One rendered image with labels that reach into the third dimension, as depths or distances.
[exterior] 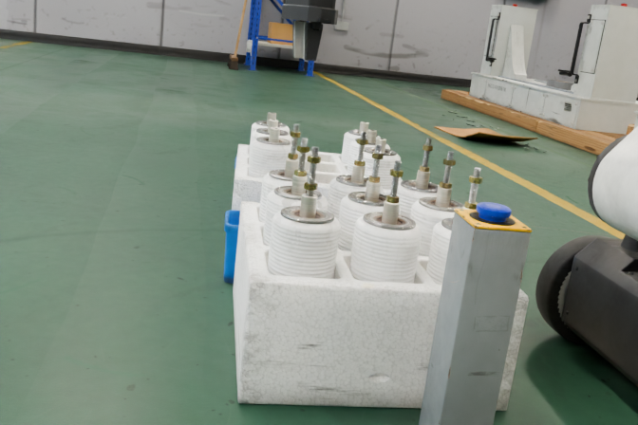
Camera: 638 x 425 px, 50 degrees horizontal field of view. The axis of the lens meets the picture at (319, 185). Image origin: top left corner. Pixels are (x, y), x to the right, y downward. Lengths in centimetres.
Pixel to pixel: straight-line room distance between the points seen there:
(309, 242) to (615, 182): 41
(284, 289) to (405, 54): 675
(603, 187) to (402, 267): 29
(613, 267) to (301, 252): 53
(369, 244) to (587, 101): 341
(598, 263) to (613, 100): 320
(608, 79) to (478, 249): 358
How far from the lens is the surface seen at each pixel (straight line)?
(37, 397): 100
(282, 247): 93
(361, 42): 744
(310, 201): 94
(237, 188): 144
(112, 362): 107
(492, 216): 82
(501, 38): 554
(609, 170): 100
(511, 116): 481
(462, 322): 83
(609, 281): 118
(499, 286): 83
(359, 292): 93
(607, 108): 436
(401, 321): 96
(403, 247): 95
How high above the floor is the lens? 52
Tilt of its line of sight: 13 degrees down
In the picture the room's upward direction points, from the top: 7 degrees clockwise
